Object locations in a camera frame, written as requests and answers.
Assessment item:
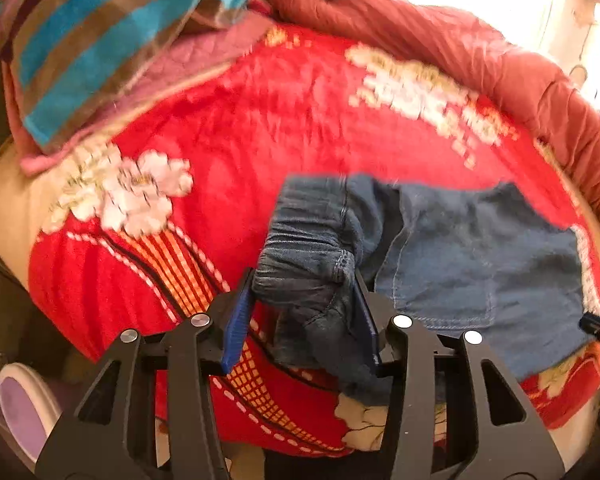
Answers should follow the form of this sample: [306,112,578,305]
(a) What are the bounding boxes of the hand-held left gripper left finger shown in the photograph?
[34,267,258,480]

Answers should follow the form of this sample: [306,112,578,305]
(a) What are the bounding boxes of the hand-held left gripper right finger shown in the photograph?
[352,270,566,480]

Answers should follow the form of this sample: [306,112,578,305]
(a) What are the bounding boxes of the blue denim pants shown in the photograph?
[252,172,593,406]

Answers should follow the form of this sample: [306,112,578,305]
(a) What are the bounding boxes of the red floral blanket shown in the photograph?
[27,25,600,458]

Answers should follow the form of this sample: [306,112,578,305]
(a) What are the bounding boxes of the purple white oval object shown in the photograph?
[0,362,63,466]

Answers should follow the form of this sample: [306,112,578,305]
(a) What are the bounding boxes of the beige mattress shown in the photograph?
[0,140,46,306]

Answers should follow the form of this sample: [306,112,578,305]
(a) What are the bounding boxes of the pink quilted pillow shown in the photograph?
[2,10,276,176]

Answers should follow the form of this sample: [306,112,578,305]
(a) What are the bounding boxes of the coral red comforter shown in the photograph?
[257,0,600,256]

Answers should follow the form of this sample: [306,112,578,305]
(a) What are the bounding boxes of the striped towel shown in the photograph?
[0,0,253,156]

